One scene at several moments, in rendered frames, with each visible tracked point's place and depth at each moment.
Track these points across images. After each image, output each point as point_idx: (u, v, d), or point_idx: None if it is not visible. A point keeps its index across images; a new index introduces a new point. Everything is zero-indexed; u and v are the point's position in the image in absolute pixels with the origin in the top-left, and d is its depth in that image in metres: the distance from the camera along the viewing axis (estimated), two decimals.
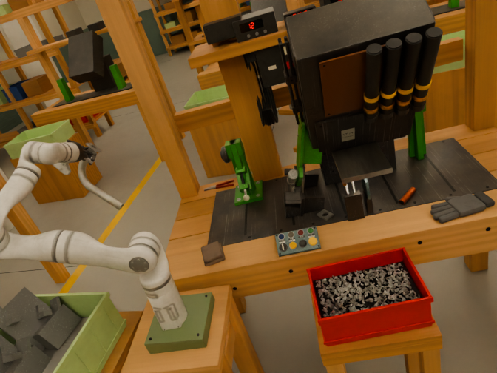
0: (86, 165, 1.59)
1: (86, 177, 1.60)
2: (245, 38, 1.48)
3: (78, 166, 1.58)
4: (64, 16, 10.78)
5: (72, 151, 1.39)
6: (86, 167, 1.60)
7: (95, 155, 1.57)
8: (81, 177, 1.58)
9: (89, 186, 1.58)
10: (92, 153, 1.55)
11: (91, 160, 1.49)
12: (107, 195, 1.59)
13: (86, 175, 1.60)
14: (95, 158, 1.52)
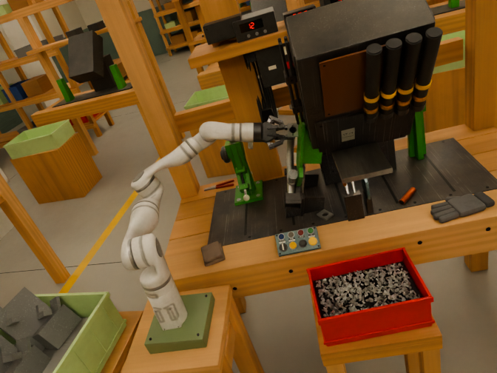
0: (291, 141, 1.56)
1: (292, 151, 1.59)
2: (245, 38, 1.48)
3: None
4: (64, 16, 10.78)
5: (241, 136, 1.48)
6: (291, 143, 1.57)
7: (288, 138, 1.49)
8: (286, 149, 1.60)
9: (286, 161, 1.60)
10: (283, 137, 1.49)
11: (268, 146, 1.49)
12: None
13: (292, 149, 1.59)
14: (276, 144, 1.48)
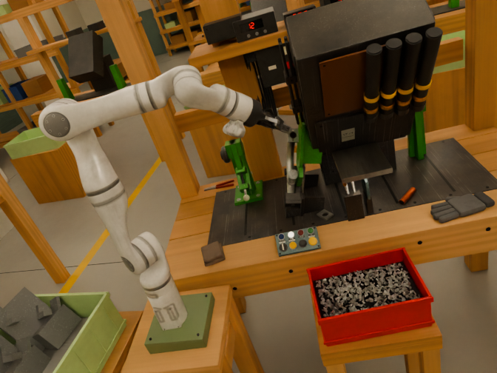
0: (291, 146, 1.55)
1: (292, 156, 1.58)
2: (245, 38, 1.48)
3: (287, 143, 1.57)
4: (64, 16, 10.78)
5: (238, 95, 1.00)
6: (291, 148, 1.56)
7: (285, 125, 1.11)
8: (286, 155, 1.59)
9: (286, 166, 1.59)
10: None
11: (275, 119, 1.03)
12: (288, 184, 1.56)
13: (292, 154, 1.58)
14: (282, 119, 1.06)
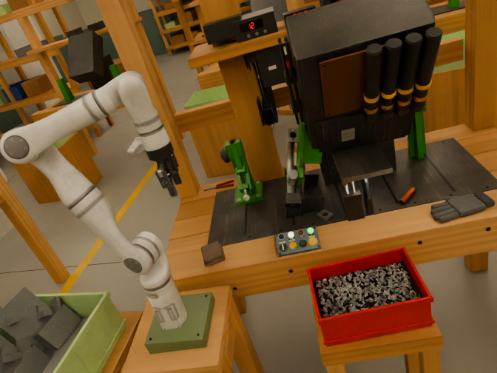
0: (291, 146, 1.55)
1: (292, 156, 1.58)
2: (245, 38, 1.48)
3: (287, 143, 1.57)
4: (64, 16, 10.78)
5: (157, 131, 1.05)
6: (291, 148, 1.56)
7: (173, 190, 1.12)
8: (286, 155, 1.59)
9: (286, 166, 1.59)
10: (172, 183, 1.11)
11: (160, 169, 1.07)
12: (288, 184, 1.56)
13: (292, 154, 1.58)
14: (167, 179, 1.08)
